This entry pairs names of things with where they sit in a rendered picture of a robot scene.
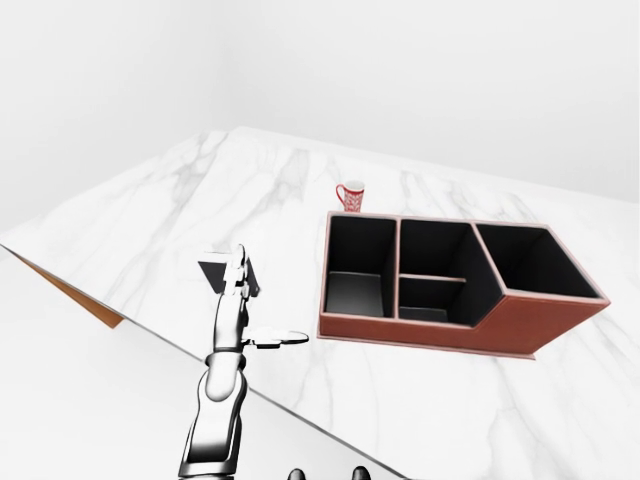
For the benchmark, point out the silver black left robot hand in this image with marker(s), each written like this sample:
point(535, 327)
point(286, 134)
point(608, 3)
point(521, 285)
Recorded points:
point(230, 320)

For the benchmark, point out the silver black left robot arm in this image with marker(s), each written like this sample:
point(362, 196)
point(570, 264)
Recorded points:
point(220, 395)

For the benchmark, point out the red-brown desk caddy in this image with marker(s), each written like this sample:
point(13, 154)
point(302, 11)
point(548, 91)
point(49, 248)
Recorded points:
point(450, 330)

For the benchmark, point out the brown table underside panel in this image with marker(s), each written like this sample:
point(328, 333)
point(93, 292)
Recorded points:
point(95, 307)

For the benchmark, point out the small dark rounded shape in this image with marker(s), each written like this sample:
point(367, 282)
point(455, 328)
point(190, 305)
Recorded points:
point(296, 475)
point(361, 473)

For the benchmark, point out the red white patterned mug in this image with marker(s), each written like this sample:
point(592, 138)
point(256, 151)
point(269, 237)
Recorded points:
point(352, 199)

